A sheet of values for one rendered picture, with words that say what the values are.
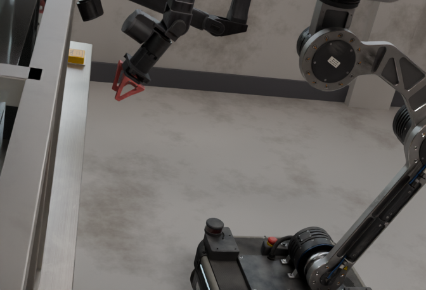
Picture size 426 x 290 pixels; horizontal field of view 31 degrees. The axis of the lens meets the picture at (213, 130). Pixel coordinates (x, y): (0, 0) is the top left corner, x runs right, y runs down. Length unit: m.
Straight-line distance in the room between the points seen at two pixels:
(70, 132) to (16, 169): 1.55
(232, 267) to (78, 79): 0.92
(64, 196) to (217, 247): 1.12
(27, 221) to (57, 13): 0.41
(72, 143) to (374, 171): 2.57
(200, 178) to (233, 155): 0.35
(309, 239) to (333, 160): 1.56
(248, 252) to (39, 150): 2.38
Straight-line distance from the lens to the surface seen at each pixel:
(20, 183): 0.57
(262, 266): 2.88
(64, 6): 0.93
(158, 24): 1.98
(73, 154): 2.03
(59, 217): 1.78
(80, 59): 2.56
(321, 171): 4.20
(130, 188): 3.65
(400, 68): 2.49
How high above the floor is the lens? 1.90
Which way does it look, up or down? 26 degrees down
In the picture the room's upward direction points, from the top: 13 degrees clockwise
